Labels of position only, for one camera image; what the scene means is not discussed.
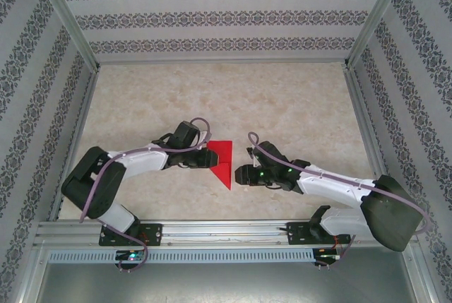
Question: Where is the red square paper sheet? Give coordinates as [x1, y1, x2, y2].
[206, 139, 234, 191]

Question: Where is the grey metal panel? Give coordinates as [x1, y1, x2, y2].
[20, 262, 435, 303]

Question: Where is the metal clamp with wood bracket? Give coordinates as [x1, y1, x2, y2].
[246, 144, 258, 167]

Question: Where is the aluminium mounting rail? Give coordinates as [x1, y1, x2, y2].
[35, 220, 417, 248]

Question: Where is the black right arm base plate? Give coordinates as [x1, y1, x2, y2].
[287, 221, 352, 246]

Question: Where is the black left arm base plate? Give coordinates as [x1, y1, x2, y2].
[98, 223, 164, 247]

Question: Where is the grey slotted cable duct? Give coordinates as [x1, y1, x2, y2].
[47, 249, 316, 263]

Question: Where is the aluminium back rail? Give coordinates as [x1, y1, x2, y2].
[95, 56, 350, 65]

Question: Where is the aluminium right side rail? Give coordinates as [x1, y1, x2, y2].
[344, 68, 402, 218]

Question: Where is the aluminium left side rail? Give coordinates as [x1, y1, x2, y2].
[47, 69, 100, 221]

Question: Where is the aluminium left frame post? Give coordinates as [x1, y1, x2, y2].
[28, 0, 102, 71]

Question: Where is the aluminium frame post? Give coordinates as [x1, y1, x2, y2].
[28, 0, 102, 71]
[344, 0, 413, 71]

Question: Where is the aluminium right frame post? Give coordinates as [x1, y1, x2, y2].
[344, 0, 413, 71]

